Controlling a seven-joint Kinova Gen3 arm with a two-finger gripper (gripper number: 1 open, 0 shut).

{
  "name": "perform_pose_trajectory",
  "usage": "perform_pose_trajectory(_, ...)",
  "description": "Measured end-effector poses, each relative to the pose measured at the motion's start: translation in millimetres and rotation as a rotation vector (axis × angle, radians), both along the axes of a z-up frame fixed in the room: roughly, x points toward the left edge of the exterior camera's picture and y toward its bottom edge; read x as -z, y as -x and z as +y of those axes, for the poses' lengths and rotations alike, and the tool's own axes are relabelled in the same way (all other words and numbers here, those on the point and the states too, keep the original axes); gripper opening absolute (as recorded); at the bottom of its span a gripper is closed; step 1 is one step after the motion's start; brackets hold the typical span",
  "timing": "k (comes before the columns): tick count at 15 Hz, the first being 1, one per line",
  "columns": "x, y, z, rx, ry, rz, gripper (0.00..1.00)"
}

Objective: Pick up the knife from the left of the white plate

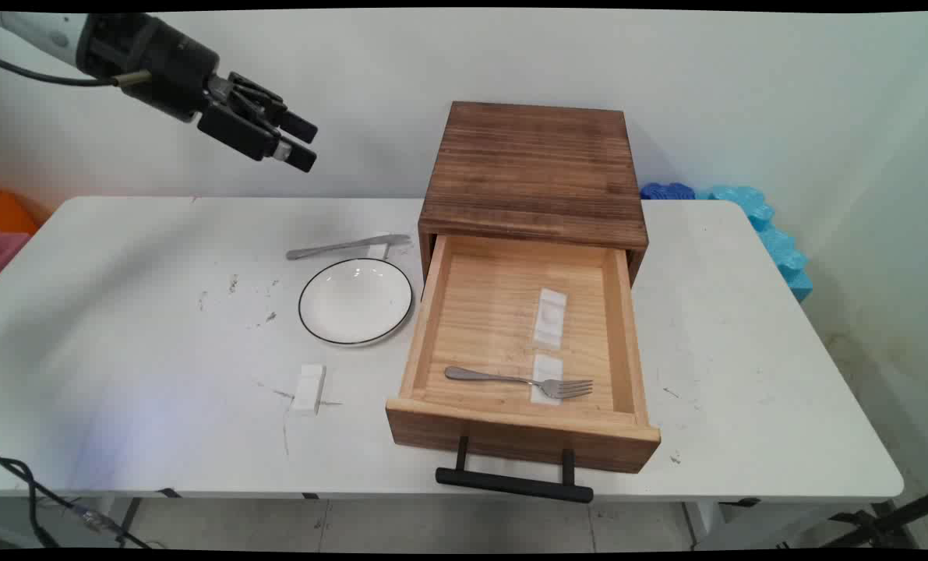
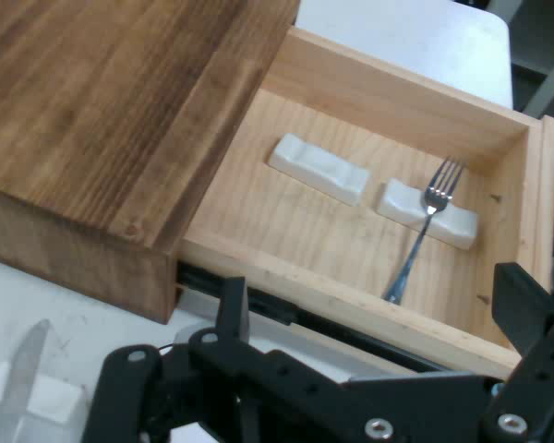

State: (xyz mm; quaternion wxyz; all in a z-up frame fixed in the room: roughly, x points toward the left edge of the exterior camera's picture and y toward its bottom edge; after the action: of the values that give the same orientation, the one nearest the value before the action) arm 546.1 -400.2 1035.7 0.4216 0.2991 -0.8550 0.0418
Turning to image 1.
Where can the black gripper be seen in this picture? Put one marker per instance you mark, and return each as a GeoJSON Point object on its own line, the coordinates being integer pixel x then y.
{"type": "Point", "coordinates": [169, 68]}

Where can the silver table knife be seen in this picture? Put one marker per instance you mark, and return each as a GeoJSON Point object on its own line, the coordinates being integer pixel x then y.
{"type": "Point", "coordinates": [339, 247]}

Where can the small white cutlery rest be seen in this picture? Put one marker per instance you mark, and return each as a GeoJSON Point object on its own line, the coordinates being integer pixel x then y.
{"type": "Point", "coordinates": [376, 252]}

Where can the white plate with black rim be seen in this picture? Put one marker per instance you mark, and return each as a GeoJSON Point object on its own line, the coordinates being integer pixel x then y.
{"type": "Point", "coordinates": [354, 302]}

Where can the orange object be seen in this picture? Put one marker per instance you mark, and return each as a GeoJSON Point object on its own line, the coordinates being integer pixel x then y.
{"type": "Point", "coordinates": [8, 212]}

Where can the large white cutlery rest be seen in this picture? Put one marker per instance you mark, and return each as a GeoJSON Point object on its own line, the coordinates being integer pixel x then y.
{"type": "Point", "coordinates": [308, 387]}

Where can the dark wooden drawer cabinet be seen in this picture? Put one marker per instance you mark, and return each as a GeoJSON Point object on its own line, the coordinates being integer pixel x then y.
{"type": "Point", "coordinates": [534, 167]}

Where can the pink object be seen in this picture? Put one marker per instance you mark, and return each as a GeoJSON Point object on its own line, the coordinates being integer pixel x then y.
{"type": "Point", "coordinates": [2, 249]}

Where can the light wooden drawer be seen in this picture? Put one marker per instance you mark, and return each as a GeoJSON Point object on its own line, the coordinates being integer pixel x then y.
{"type": "Point", "coordinates": [495, 312]}

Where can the silver fork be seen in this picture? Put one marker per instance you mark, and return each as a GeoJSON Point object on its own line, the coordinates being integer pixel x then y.
{"type": "Point", "coordinates": [495, 379]}

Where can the white cutlery rest with dent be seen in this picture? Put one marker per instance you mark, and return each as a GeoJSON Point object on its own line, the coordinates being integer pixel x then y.
{"type": "Point", "coordinates": [550, 315]}

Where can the flat white cutlery rest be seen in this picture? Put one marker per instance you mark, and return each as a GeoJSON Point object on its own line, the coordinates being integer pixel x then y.
{"type": "Point", "coordinates": [545, 370]}

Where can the dark blue foam piece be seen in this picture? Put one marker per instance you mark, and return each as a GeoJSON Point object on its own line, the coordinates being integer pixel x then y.
{"type": "Point", "coordinates": [666, 192]}

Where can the light blue foam piece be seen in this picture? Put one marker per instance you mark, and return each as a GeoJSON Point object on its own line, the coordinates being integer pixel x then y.
{"type": "Point", "coordinates": [775, 241]}

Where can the white table leg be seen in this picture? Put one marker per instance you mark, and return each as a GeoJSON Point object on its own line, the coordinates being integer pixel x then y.
{"type": "Point", "coordinates": [701, 522]}

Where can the black stand legs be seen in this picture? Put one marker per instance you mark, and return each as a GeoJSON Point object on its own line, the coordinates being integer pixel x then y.
{"type": "Point", "coordinates": [892, 516]}

